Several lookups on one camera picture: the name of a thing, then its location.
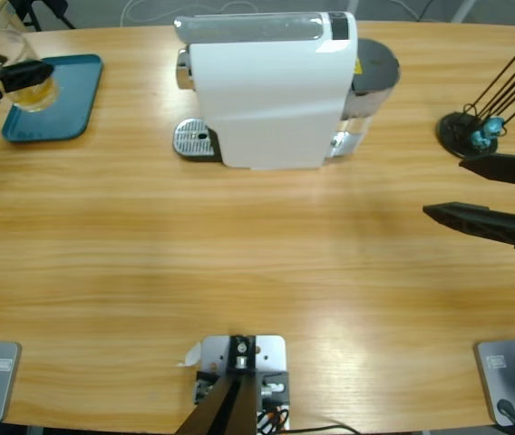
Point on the white mount block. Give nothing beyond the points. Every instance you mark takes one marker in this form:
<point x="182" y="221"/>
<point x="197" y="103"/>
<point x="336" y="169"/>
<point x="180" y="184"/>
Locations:
<point x="269" y="351"/>

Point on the white capsule coffee machine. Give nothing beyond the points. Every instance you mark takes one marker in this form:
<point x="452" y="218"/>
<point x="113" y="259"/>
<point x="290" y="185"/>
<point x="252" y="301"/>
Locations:
<point x="266" y="99"/>

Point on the clear drinking glass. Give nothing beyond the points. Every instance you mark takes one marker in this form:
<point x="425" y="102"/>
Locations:
<point x="17" y="47"/>

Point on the grey coffee machine lever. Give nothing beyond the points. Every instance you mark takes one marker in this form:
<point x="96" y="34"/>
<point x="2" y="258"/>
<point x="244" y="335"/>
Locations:
<point x="248" y="27"/>

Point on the white metal frame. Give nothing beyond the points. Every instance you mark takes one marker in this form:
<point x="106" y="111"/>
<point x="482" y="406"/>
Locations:
<point x="463" y="11"/>

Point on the black capsule holder stand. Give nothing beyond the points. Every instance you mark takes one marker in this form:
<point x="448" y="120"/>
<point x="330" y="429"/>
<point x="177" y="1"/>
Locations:
<point x="454" y="136"/>

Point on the black chair legs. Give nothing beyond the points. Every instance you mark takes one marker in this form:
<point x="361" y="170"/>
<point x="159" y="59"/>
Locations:
<point x="49" y="5"/>

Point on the clear water tank grey lid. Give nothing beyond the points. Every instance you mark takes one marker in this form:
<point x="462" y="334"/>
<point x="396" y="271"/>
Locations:
<point x="375" y="63"/>

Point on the black camera post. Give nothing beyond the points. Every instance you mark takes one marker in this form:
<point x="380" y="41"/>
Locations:
<point x="230" y="408"/>

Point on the teal plastic tray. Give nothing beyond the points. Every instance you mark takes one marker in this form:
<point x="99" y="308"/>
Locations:
<point x="67" y="109"/>

